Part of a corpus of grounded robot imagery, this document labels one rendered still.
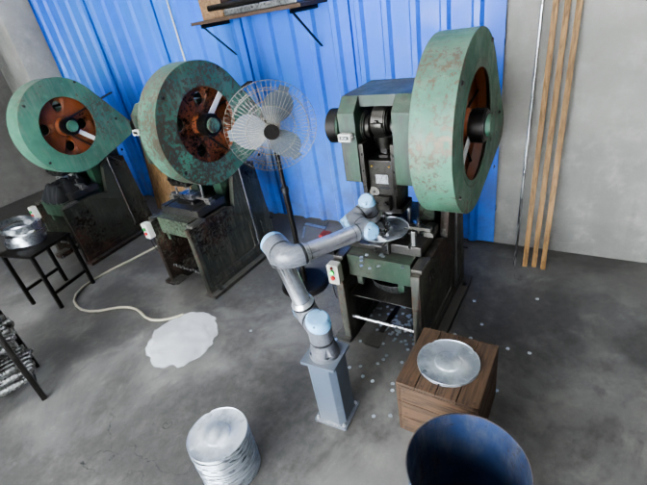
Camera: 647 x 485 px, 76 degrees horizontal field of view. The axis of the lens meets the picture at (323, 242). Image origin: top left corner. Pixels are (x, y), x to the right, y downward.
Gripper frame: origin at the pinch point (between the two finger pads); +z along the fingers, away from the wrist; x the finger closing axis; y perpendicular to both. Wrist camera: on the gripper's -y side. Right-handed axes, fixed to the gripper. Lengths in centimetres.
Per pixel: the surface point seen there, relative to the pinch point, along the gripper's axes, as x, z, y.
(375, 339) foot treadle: -37, 53, -4
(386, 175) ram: 28.7, -19.0, -0.5
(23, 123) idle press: 30, -60, -308
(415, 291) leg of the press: -15.1, 22.3, 19.7
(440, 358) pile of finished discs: -46, 26, 40
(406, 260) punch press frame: -0.6, 16.3, 11.9
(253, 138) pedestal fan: 44, -31, -92
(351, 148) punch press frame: 32, -35, -17
